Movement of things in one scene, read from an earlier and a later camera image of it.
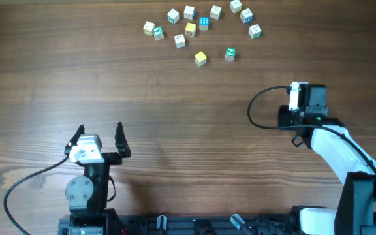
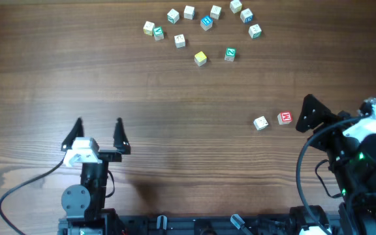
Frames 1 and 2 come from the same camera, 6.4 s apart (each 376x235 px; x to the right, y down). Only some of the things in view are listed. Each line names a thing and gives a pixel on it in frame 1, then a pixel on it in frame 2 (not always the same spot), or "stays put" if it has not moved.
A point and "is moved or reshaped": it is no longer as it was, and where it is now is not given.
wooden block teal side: [173, 16] stays put
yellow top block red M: [190, 29] is moved or reshaped
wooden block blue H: [203, 23] is moved or reshaped
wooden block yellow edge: [148, 28] stays put
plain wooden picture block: [215, 12] stays put
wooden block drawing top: [179, 41] stays put
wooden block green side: [254, 31] stays put
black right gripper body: [287, 117] to [333, 141]
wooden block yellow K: [200, 58] stays put
